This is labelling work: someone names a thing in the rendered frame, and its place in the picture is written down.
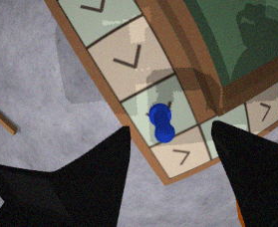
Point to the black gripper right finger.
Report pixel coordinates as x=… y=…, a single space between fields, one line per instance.
x=251 y=164

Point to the thin wooden stick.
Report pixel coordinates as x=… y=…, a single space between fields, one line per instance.
x=8 y=124

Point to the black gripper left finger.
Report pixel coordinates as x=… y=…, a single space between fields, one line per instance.
x=88 y=192

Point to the blue pawn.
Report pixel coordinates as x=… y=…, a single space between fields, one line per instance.
x=160 y=117

